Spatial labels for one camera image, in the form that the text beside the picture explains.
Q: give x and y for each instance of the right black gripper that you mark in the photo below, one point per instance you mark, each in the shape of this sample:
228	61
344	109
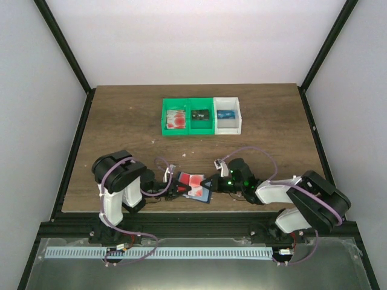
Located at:
216	185

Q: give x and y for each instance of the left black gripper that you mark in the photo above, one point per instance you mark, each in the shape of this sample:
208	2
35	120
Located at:
172	191

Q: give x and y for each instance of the blue leather card holder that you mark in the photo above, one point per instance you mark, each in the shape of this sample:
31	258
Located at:
207	193

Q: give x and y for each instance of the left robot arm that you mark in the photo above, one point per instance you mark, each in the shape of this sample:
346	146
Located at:
124	183

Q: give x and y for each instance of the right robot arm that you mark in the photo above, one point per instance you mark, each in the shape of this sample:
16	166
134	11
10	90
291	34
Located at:
314	203

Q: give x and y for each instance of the red white card in bin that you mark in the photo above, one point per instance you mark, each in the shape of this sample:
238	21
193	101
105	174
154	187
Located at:
175	119

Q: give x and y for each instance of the black card in bin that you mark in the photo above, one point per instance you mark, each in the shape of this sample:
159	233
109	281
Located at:
200	115

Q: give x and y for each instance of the blue card in bin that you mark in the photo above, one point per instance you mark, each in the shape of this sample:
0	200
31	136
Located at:
225	114

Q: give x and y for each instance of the green double storage bin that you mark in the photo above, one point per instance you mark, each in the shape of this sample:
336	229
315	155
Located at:
192	127

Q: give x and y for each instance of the white storage bin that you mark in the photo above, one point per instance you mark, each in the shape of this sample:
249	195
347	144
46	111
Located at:
228	119

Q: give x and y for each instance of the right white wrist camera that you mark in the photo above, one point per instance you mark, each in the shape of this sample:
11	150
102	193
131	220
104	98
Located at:
222	167

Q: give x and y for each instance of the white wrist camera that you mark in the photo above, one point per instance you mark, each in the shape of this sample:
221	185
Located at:
222	167
168	172

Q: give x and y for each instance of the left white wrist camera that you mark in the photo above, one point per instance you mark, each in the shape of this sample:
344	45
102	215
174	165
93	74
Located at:
168	172

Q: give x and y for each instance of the light blue slotted cable duct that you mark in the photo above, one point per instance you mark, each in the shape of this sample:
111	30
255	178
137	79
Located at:
77	252

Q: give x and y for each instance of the black aluminium frame rail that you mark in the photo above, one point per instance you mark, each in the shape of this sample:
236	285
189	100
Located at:
256	226

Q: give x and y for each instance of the right black frame post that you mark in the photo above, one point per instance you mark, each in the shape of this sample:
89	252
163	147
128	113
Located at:
329	41

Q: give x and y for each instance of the black frame post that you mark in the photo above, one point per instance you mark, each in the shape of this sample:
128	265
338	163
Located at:
63	44
329	41

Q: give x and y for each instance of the left black frame post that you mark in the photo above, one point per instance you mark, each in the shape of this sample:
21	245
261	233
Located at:
63	44

